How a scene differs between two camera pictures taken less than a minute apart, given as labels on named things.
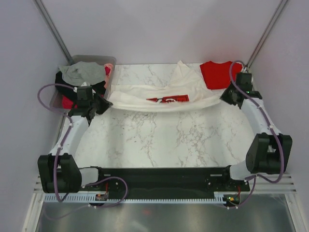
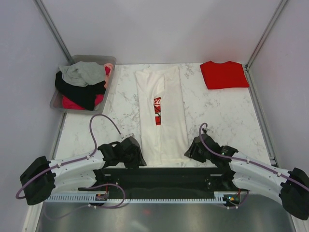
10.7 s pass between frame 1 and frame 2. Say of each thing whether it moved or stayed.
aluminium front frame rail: stayed
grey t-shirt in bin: stayed
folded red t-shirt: stayed
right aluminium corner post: stayed
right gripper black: moved
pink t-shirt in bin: stayed
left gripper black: moved
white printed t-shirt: moved
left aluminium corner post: stayed
